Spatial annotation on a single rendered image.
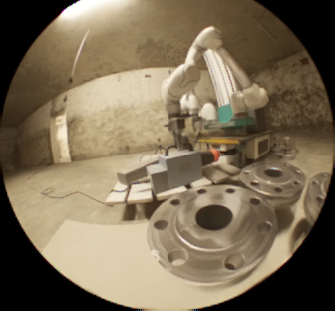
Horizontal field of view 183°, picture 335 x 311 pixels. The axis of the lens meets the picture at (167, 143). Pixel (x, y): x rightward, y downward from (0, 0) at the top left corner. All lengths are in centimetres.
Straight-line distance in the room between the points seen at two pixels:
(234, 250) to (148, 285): 30
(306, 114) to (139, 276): 530
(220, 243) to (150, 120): 334
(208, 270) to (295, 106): 520
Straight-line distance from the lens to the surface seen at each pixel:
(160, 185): 51
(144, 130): 334
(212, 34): 86
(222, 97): 147
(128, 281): 45
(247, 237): 20
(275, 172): 46
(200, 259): 18
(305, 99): 519
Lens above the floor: 42
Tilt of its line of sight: 5 degrees down
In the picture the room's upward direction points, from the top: 8 degrees counter-clockwise
